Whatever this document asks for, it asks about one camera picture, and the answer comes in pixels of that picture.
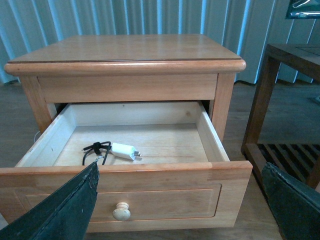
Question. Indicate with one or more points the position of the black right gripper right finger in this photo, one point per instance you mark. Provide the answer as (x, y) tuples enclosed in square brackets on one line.
[(295, 206)]

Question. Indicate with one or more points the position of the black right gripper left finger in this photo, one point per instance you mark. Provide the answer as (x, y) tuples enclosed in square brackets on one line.
[(64, 215)]

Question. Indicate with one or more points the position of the white charger with black cable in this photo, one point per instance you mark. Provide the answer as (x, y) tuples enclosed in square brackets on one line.
[(124, 151)]

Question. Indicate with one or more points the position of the wooden drawer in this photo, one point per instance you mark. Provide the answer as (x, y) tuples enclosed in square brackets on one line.
[(183, 179)]

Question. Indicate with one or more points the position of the dark wooden side table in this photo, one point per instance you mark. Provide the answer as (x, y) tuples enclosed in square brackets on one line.
[(284, 122)]

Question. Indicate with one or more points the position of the light wooden nightstand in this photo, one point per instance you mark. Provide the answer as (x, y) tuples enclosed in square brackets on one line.
[(128, 68)]

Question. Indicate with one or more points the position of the light blue curtain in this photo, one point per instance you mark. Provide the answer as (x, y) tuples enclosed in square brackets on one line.
[(245, 27)]

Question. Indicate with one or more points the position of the dark object top right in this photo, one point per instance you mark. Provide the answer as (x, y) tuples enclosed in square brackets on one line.
[(303, 9)]

